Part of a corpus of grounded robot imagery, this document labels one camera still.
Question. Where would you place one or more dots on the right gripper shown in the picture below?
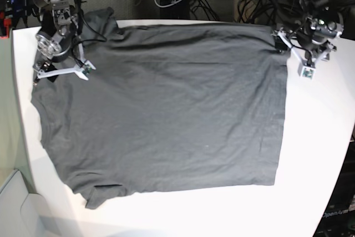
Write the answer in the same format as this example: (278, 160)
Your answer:
(49, 60)

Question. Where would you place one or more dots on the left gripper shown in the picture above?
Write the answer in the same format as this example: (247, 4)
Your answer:
(317, 46)

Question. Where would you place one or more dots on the grey t-shirt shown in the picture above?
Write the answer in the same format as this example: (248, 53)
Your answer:
(168, 108)

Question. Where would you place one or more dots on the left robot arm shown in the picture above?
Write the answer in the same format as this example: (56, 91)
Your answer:
(310, 28)

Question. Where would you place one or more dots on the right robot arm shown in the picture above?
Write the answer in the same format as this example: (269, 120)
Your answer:
(58, 38)

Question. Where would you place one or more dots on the red clamp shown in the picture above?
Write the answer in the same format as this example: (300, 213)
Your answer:
(6, 25)

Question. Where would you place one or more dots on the white bin corner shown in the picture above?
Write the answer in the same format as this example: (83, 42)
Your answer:
(24, 213)

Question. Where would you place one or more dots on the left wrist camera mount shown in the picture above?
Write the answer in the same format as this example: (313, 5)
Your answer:
(306, 67)

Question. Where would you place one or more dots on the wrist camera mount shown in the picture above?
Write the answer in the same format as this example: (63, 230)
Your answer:
(88, 66)
(306, 67)

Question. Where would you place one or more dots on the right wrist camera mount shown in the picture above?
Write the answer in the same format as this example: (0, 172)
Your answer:
(88, 66)

